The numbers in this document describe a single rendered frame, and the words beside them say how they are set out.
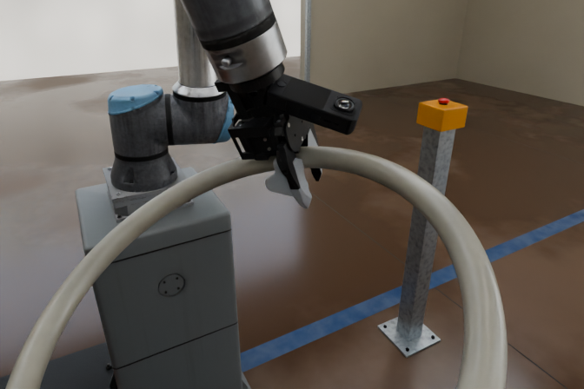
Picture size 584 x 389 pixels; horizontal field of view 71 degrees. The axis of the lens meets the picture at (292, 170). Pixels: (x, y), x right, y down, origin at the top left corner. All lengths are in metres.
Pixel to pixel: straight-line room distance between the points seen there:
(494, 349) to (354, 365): 1.60
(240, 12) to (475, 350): 0.37
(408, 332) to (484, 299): 1.65
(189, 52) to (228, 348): 0.97
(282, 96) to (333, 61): 5.66
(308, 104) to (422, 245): 1.30
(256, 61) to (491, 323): 0.33
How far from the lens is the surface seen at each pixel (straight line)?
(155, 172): 1.24
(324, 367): 1.91
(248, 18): 0.45
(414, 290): 1.87
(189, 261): 1.27
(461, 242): 0.41
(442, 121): 1.50
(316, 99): 0.50
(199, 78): 1.16
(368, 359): 1.96
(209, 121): 1.18
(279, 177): 0.57
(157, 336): 1.40
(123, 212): 1.27
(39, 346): 0.55
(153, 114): 1.19
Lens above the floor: 1.45
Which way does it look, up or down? 24 degrees down
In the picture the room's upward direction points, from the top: straight up
